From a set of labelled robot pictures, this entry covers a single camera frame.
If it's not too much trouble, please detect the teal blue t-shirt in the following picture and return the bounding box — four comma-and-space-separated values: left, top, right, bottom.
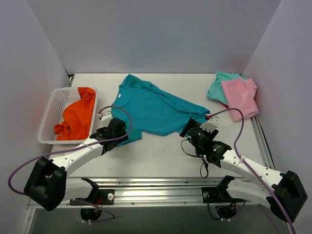
112, 74, 210, 146

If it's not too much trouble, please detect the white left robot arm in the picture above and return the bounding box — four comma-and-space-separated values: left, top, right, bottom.
23, 118, 128, 211

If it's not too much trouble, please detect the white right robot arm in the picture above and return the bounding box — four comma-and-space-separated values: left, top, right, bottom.
180, 118, 308, 222

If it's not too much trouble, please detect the orange t-shirt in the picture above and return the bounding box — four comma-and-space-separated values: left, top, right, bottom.
54, 87, 96, 141

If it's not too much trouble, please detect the white plastic basket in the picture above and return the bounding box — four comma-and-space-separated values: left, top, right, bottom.
38, 87, 98, 145

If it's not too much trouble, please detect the mint green folded t-shirt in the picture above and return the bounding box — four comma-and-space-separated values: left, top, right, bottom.
206, 72, 246, 105

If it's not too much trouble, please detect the pink folded t-shirt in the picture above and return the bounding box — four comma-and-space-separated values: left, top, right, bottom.
221, 78, 259, 119

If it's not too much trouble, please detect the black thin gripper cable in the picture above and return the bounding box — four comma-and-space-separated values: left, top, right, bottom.
180, 138, 209, 179

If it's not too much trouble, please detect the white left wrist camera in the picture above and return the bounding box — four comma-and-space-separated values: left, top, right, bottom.
97, 111, 113, 127

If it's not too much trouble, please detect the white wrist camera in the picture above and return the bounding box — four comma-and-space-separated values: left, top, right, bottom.
97, 111, 113, 127
200, 115, 219, 133

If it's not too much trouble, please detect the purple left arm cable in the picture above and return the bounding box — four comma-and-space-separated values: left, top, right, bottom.
7, 106, 134, 223

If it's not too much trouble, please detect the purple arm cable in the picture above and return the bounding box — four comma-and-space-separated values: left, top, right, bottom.
7, 106, 134, 223
206, 108, 297, 234

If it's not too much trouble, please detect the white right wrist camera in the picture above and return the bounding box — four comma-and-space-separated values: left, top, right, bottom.
200, 115, 219, 133

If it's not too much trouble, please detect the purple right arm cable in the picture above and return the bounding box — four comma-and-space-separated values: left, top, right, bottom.
206, 108, 297, 234

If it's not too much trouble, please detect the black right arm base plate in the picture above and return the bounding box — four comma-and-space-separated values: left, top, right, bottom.
201, 187, 244, 204

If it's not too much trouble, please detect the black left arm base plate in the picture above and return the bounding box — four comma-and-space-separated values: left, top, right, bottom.
69, 189, 115, 206

